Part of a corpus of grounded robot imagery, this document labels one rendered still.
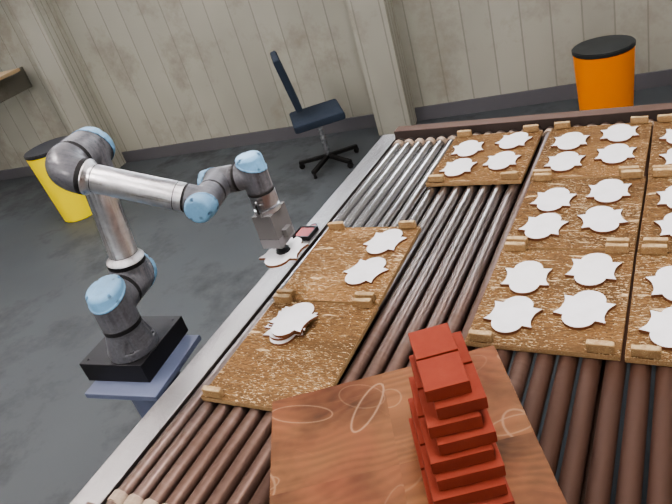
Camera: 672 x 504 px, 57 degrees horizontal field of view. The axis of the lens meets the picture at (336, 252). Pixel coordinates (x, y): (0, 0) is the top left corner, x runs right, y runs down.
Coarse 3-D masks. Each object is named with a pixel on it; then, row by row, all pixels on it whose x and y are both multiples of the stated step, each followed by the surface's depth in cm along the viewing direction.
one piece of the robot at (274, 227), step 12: (252, 216) 170; (264, 216) 168; (276, 216) 170; (288, 216) 175; (264, 228) 170; (276, 228) 170; (288, 228) 172; (264, 240) 173; (276, 240) 171; (288, 240) 175
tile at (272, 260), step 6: (294, 240) 182; (300, 240) 181; (294, 246) 179; (300, 246) 178; (306, 246) 178; (270, 252) 180; (288, 252) 177; (294, 252) 176; (264, 258) 178; (270, 258) 177; (276, 258) 176; (282, 258) 175; (288, 258) 174; (294, 258) 173; (270, 264) 174; (276, 264) 173; (282, 264) 173
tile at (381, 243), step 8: (376, 232) 208; (384, 232) 206; (392, 232) 205; (400, 232) 203; (376, 240) 203; (384, 240) 202; (392, 240) 200; (400, 240) 199; (368, 248) 200; (376, 248) 199; (384, 248) 198; (392, 248) 196
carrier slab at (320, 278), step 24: (336, 240) 212; (360, 240) 208; (408, 240) 199; (312, 264) 203; (336, 264) 199; (288, 288) 194; (312, 288) 191; (336, 288) 187; (360, 288) 184; (384, 288) 180
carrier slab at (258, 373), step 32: (320, 320) 176; (352, 320) 172; (256, 352) 171; (288, 352) 167; (320, 352) 164; (352, 352) 161; (224, 384) 163; (256, 384) 160; (288, 384) 156; (320, 384) 153
